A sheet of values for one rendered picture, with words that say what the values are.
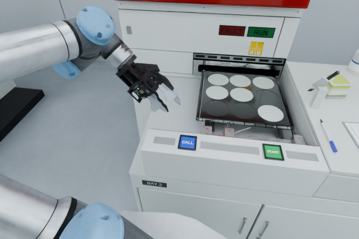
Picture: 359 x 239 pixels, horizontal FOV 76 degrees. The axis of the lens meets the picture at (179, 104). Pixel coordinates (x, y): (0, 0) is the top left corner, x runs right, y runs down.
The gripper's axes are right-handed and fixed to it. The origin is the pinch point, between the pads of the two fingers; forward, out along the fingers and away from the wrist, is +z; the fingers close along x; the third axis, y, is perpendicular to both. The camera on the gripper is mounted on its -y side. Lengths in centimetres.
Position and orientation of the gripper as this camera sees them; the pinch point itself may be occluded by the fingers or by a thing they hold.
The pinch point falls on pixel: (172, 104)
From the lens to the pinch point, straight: 76.2
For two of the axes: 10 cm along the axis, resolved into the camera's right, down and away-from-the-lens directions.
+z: 6.6, 6.8, 3.1
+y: -2.2, 5.7, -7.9
